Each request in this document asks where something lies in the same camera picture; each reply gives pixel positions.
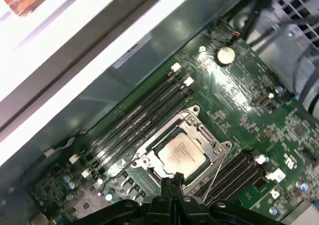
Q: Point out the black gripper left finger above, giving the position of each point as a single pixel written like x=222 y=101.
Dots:
x=159 y=210

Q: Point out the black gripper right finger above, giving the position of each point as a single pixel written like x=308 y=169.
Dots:
x=185 y=210

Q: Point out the silver square CPU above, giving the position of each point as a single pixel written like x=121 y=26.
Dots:
x=182 y=152

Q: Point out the metal socket cover frame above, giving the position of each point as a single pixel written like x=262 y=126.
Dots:
x=210 y=154

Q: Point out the CPU socket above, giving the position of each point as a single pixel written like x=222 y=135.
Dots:
x=193 y=118

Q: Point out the black RAM slot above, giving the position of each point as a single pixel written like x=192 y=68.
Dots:
x=231 y=177
x=137 y=128
x=242 y=188
x=131 y=120
x=144 y=135
x=124 y=112
x=236 y=183
x=226 y=171

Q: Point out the silver finned heatsink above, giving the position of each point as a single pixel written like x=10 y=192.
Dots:
x=304 y=216

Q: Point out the green motherboard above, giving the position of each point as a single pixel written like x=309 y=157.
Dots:
x=236 y=103

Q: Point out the black open PC case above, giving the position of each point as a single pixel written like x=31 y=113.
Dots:
x=107 y=90

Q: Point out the silver coin battery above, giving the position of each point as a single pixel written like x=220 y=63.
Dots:
x=225 y=55

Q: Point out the small white black sticker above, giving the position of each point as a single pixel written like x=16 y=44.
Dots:
x=132 y=51

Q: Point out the silver metal drive cage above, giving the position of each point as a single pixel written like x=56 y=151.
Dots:
x=279 y=48

